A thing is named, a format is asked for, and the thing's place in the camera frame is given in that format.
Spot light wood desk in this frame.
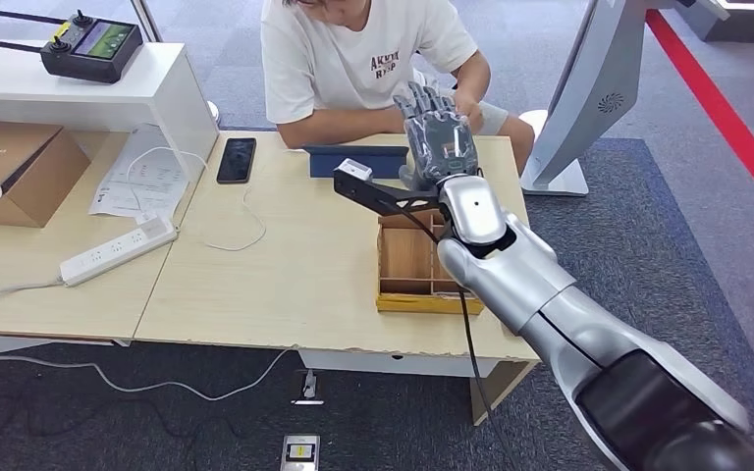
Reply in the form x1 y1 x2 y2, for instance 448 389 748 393
133 131 541 427
0 130 222 362

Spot black camera bracket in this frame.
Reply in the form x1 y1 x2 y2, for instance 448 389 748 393
333 169 447 219

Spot silver floor device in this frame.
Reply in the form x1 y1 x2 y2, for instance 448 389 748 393
279 434 321 471

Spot printed paper sheets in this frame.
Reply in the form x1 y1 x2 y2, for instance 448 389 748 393
88 125 190 223

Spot white power strip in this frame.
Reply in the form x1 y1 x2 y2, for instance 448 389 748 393
59 216 180 288

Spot white floor cable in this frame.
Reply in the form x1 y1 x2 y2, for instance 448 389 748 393
0 347 296 403

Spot white charger plug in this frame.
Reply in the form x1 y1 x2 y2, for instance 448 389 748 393
137 214 172 240

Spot brown cardboard box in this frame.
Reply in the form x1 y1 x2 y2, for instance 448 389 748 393
0 121 92 230

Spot person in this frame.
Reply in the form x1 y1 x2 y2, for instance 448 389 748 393
259 0 536 177

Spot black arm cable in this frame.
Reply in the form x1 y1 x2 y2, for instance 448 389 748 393
376 196 516 471

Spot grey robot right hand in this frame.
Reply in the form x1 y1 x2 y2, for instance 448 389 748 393
393 80 481 193

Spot thin white charging cable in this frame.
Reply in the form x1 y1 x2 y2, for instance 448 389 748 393
126 146 306 253

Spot grey display base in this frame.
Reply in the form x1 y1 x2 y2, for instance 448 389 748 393
673 0 754 45

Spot blue tablet case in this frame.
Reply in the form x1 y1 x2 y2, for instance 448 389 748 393
302 144 410 182

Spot white power strip cable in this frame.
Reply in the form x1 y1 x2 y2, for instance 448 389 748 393
0 279 66 320

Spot grey white kiosk stand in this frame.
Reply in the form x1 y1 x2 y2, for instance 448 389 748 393
520 0 729 199

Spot black smartphone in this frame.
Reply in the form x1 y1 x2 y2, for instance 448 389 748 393
216 137 258 185

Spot person's left hand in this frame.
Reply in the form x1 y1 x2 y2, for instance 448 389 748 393
452 89 486 134

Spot floor socket with plug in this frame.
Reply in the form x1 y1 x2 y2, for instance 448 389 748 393
291 368 325 407

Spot black remote controller with antennas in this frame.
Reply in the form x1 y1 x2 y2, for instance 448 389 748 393
0 10 145 85

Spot white desk shelf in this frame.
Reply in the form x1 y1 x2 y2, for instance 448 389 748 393
0 39 221 186

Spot grey metal pole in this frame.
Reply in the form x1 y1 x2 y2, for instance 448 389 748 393
131 0 164 45

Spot wooden compartment box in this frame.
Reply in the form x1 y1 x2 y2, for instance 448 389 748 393
375 209 486 317

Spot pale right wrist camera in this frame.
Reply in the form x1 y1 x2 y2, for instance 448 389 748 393
338 158 374 182

